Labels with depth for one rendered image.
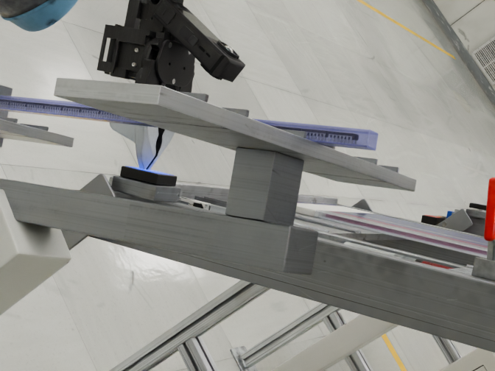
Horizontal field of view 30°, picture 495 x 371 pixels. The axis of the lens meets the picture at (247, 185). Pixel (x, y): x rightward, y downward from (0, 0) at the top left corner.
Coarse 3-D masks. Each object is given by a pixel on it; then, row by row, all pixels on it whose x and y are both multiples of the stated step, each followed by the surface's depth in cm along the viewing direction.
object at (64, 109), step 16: (0, 96) 74; (16, 96) 73; (16, 112) 75; (32, 112) 72; (48, 112) 71; (64, 112) 70; (80, 112) 69; (96, 112) 69; (288, 128) 60; (304, 128) 59; (320, 128) 59; (336, 128) 58; (352, 128) 57; (336, 144) 58; (352, 144) 57; (368, 144) 57
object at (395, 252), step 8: (208, 208) 110; (216, 208) 110; (224, 208) 109; (320, 232) 103; (336, 240) 102; (344, 240) 102; (352, 240) 101; (368, 248) 100; (376, 248) 100; (384, 248) 100; (392, 248) 100; (400, 256) 99; (408, 256) 98; (416, 256) 98; (424, 256) 98; (432, 264) 97; (440, 264) 97; (448, 264) 96; (456, 264) 96; (464, 272) 95
